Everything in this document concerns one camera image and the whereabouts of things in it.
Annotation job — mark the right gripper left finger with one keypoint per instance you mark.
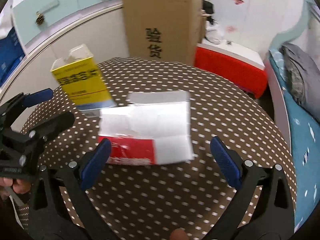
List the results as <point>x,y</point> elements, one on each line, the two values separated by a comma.
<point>48,215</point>

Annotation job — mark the black bag on bench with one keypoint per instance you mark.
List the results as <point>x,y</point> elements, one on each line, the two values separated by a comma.
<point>208,9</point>

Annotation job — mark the blue bag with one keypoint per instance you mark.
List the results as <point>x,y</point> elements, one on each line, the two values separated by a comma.
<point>11,55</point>

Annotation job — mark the teal quilted bed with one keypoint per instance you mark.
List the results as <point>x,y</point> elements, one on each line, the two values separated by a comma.
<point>299,129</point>

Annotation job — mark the light green drawer cabinet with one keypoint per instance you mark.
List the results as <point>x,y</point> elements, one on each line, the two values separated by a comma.
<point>31,17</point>

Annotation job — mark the red covered bench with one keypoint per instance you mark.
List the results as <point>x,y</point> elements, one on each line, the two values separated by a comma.
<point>236,63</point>

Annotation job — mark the white and red box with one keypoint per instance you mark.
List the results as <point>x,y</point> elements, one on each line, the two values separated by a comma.
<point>153,129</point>

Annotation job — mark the grey folded duvet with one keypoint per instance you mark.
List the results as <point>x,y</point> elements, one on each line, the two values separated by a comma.
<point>302,78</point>

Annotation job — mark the large cardboard box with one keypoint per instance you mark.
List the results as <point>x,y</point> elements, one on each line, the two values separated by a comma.
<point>166,30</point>

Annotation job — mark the white plastic bag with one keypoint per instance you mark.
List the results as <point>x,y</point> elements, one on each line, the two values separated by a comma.
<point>214,33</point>

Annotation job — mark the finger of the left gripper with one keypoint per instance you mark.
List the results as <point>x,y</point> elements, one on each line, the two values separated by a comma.
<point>31,100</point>

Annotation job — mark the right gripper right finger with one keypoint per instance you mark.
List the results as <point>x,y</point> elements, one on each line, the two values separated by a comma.
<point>274,216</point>

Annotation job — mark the person's left hand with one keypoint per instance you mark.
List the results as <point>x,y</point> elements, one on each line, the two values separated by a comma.
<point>19,186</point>

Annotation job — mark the yellow medicine box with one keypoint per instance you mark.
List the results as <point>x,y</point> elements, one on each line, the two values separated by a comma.
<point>81,79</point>

